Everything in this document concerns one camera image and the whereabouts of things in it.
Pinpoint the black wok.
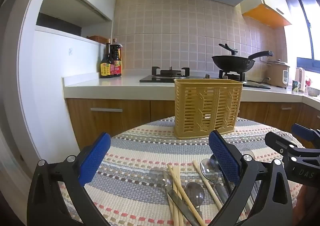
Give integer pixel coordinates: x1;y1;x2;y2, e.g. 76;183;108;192
212;51;274;73

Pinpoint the red label sauce bottle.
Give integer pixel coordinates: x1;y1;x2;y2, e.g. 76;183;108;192
111;38;123;77

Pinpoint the person's right forearm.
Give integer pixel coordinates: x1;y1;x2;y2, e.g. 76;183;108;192
294;184;320;226

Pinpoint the dark framed window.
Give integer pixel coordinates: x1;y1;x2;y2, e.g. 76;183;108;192
284;0;320;74

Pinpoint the black spatula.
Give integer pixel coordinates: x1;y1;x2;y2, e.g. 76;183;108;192
219;43;238;55

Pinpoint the white tall cabinet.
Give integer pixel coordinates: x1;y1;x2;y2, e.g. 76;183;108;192
19;0;115;166

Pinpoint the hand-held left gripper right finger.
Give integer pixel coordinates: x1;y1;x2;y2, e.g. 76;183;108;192
208;130;293;226

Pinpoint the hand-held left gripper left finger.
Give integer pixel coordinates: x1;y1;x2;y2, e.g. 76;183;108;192
26;131;112;226

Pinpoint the long metal cabinet handle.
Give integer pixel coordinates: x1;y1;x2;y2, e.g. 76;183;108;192
90;107;123;113

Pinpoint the white kitchen counter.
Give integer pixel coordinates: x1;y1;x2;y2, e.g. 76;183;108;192
62;72;320;104

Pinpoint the stainless steel knife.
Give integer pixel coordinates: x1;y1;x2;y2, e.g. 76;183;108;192
165;186;200;226

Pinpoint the wooden base cabinet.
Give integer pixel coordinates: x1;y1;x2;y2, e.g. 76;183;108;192
65;98;320;151

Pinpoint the striped woven table mat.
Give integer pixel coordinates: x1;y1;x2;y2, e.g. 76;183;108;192
57;116;305;226

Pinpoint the brown wicker basket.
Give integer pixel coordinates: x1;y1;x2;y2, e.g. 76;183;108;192
86;35;110;44

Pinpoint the yellow label sauce bottle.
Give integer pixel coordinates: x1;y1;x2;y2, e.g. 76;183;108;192
100;39;115;78

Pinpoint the wooden chopstick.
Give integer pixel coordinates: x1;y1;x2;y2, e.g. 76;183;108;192
176;167;184;226
167;164;207;226
192;161;223;210
171;167;178;226

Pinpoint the cream electric kettle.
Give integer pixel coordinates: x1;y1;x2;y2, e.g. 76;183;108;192
295;67;306;92

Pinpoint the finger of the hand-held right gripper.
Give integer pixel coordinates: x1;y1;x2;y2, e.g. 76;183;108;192
291;123;320;142
264;131;298;157

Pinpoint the beige rice cooker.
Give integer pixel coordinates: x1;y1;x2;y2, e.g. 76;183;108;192
265;59;290;89

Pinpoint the yellow plastic utensil basket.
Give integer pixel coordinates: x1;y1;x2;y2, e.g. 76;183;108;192
174;78;243;140

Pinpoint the black gas stove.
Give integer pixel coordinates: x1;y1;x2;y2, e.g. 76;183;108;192
139;66;272;89

